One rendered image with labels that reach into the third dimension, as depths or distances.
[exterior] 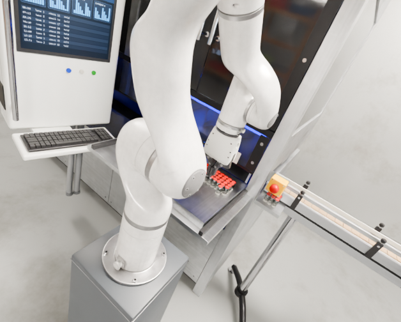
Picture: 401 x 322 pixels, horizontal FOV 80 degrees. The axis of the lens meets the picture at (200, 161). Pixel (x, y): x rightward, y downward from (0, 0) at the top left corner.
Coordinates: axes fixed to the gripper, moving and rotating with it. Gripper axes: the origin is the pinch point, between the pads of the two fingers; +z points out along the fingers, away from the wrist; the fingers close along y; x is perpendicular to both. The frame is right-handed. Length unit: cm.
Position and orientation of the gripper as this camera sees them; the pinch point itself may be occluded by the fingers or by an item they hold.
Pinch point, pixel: (211, 170)
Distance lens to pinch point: 80.8
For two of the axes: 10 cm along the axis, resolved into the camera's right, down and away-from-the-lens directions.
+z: -3.0, 8.2, 4.9
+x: -5.5, 2.7, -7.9
